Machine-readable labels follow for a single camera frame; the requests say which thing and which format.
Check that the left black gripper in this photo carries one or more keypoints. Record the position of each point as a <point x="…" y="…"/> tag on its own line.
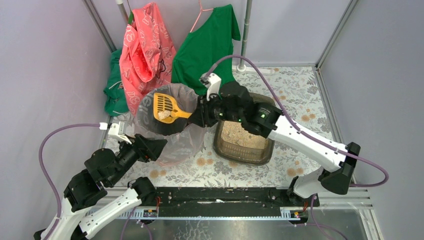
<point x="142" y="149"/>

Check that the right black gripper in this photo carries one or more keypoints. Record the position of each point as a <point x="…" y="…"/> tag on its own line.
<point x="203" y="112"/>

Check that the trash bin with plastic liner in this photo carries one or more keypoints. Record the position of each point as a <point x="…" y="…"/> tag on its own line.
<point x="184" y="139"/>

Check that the beige litter clump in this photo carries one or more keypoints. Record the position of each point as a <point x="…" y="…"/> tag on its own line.
<point x="162" y="115"/>

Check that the yellow litter scoop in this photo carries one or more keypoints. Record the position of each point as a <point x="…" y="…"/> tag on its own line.
<point x="162" y="102"/>

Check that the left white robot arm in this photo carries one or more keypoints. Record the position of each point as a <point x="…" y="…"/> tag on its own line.
<point x="102" y="171"/>

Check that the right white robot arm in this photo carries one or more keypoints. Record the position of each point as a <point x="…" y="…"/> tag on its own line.
<point x="336" y="169"/>

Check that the grey litter box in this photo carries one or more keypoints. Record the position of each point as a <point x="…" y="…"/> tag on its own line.
<point x="233" y="143"/>

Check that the dark green garment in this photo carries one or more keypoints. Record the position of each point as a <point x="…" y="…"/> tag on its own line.
<point x="116" y="103"/>

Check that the clothes rack pole with base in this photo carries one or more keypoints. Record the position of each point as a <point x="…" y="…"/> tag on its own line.
<point x="241" y="67"/>

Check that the green t-shirt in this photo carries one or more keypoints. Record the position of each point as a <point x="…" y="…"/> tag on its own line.
<point x="204" y="47"/>

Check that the pink patterned garment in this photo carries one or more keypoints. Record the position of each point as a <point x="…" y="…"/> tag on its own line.
<point x="147" y="55"/>

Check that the floral floor mat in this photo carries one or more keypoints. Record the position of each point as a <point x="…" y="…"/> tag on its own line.
<point x="297" y="89"/>

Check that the pink clothes hanger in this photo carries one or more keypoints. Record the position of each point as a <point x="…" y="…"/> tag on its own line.
<point x="201" y="10"/>

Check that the left clothes rack pole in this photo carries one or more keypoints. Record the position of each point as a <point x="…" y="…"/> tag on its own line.
<point x="122" y="9"/>

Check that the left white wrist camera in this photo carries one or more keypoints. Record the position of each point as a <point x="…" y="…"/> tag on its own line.
<point x="117" y="131"/>

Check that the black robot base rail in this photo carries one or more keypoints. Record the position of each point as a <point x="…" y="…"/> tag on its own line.
<point x="197" y="202"/>

